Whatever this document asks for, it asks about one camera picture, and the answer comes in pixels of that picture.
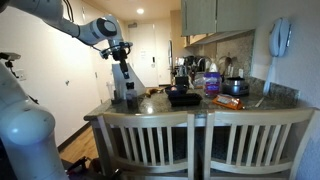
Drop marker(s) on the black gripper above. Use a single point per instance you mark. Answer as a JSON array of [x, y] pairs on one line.
[[119, 55]]

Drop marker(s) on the black-capped glass pepper shaker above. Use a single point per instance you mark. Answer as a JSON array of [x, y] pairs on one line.
[[132, 98]]

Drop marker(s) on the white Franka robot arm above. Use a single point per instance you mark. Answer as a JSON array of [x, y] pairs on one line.
[[30, 133]]

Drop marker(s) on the white paper towel roll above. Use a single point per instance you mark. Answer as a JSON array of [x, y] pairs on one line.
[[137, 80]]

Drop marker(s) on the white entry door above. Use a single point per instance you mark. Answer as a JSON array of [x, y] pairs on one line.
[[143, 60]]

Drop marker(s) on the wooden slat-back chair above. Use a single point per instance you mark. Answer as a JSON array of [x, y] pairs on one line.
[[260, 116], [146, 118]]

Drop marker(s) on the round ceiling light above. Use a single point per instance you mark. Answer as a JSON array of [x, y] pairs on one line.
[[140, 11]]

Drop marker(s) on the black plastic tray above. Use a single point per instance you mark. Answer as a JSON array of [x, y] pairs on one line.
[[185, 100]]

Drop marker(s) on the blue-lidded clear plastic jar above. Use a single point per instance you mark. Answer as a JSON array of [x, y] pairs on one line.
[[212, 85]]

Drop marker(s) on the orange snack package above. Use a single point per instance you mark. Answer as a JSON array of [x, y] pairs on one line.
[[228, 101]]

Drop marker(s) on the silver and black cooker pot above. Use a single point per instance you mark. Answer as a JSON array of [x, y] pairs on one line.
[[235, 87]]

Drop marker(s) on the white wall outlet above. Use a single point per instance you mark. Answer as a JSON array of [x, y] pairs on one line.
[[20, 74], [241, 73]]

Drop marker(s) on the grey-green wall cabinet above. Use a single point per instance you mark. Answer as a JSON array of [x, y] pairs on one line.
[[216, 16]]

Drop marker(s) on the grey camera on mount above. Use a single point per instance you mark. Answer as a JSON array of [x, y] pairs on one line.
[[10, 56]]

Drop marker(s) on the white wall phone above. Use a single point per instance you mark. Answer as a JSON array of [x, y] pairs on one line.
[[279, 36]]

